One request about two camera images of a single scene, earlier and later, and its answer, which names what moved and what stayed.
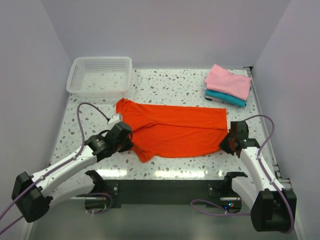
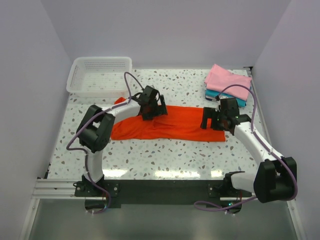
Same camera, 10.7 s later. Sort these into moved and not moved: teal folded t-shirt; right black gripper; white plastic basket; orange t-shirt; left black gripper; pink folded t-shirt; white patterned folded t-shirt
Moved: right black gripper; left black gripper; orange t-shirt
Not moved: white plastic basket; pink folded t-shirt; white patterned folded t-shirt; teal folded t-shirt
